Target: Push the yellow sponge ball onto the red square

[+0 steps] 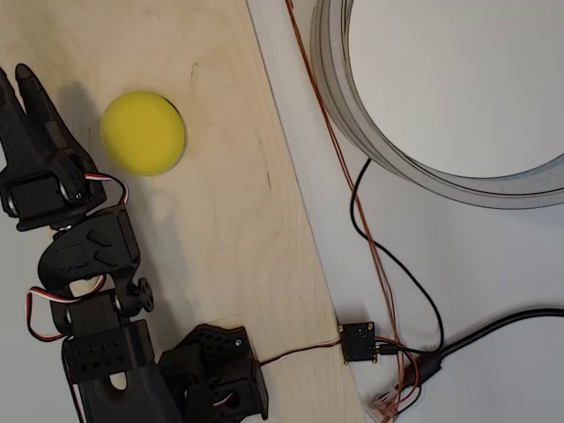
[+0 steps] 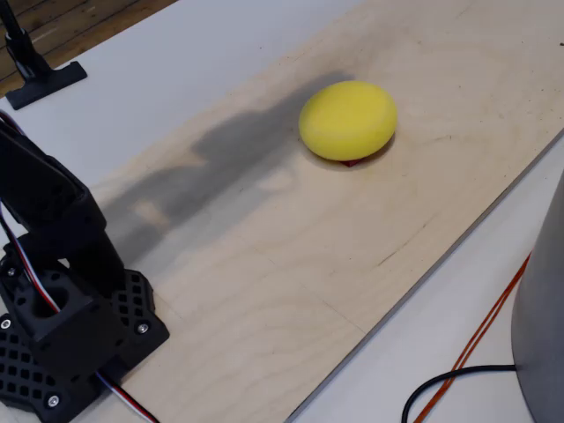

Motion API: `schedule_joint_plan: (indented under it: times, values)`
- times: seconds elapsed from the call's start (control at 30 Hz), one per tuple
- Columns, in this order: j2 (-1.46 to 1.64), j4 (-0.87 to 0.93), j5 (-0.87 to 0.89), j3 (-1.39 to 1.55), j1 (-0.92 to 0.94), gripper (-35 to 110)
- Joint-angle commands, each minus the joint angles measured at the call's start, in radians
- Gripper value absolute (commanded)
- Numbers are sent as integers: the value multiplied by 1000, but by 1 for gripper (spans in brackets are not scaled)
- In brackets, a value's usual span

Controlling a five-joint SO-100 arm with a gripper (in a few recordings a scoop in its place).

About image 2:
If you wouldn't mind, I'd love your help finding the light plywood board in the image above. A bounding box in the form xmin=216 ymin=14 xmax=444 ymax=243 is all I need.
xmin=85 ymin=0 xmax=564 ymax=423

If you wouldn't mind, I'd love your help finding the striped arm servo cable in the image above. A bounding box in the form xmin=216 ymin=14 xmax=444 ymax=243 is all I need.
xmin=0 ymin=112 xmax=62 ymax=315

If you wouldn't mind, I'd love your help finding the thin orange wire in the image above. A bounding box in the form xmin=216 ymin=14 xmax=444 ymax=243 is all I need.
xmin=412 ymin=251 xmax=533 ymax=423
xmin=422 ymin=263 xmax=530 ymax=423

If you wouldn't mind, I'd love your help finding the yellow round sponge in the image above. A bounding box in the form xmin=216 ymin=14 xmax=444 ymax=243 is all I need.
xmin=298 ymin=80 xmax=398 ymax=162

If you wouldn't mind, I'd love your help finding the thin black cable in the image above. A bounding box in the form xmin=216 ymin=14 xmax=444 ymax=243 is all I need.
xmin=400 ymin=363 xmax=517 ymax=423

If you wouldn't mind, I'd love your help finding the striped base servo cable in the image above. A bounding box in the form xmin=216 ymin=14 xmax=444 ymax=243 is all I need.
xmin=95 ymin=371 xmax=160 ymax=423

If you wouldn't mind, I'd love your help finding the black stand foot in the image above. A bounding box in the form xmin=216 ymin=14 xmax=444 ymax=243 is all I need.
xmin=0 ymin=0 xmax=88 ymax=111

